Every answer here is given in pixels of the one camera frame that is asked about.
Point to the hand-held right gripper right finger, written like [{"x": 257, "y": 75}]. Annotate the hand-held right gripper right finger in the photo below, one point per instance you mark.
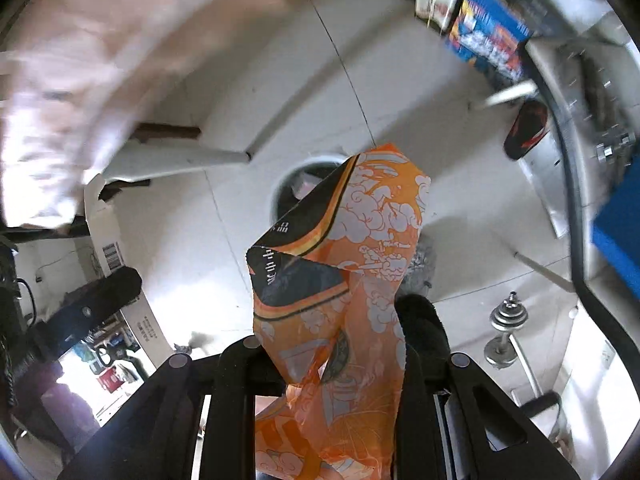
[{"x": 420, "y": 330}]

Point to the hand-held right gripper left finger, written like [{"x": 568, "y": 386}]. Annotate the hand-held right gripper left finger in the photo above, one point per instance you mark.
[{"x": 240, "y": 360}]

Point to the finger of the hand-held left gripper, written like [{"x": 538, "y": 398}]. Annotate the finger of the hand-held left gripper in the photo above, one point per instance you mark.
[{"x": 100, "y": 295}]

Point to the orange snack wrapper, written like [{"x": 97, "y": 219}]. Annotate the orange snack wrapper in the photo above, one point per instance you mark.
[{"x": 345, "y": 280}]

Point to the round black trash bin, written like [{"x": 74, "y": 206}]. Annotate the round black trash bin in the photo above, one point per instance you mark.
[{"x": 300, "y": 187}]

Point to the white cardboard box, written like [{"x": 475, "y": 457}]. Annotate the white cardboard box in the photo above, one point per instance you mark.
[{"x": 122, "y": 285}]

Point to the grey fluffy slipper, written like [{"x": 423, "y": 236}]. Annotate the grey fluffy slipper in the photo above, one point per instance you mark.
[{"x": 425, "y": 262}]

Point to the metal dumbbell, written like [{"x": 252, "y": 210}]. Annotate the metal dumbbell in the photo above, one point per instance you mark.
[{"x": 506, "y": 330}]

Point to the red black slipper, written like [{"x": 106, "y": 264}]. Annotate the red black slipper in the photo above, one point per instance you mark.
[{"x": 525, "y": 130}]

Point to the plain blue box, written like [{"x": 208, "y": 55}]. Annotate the plain blue box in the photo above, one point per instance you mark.
[{"x": 620, "y": 220}]

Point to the brown diamond-pattern tablecloth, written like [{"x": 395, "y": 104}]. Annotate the brown diamond-pattern tablecloth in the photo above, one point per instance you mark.
[{"x": 100, "y": 60}]

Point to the blue printed box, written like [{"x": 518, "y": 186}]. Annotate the blue printed box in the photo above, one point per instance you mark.
[{"x": 495, "y": 30}]

